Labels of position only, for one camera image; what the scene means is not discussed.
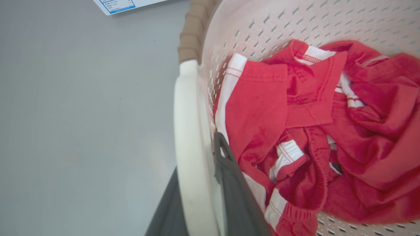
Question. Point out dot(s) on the red and white garment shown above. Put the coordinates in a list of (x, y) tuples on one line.
[(328, 131)]

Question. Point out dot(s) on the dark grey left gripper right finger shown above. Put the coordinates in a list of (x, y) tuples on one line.
[(238, 200)]

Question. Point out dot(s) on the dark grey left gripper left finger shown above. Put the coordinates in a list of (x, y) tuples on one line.
[(167, 213)]

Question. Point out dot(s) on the white sheet with blue print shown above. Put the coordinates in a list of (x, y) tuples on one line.
[(121, 5)]

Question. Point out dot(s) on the white perforated plastic laundry basket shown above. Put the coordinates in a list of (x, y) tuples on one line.
[(190, 131)]

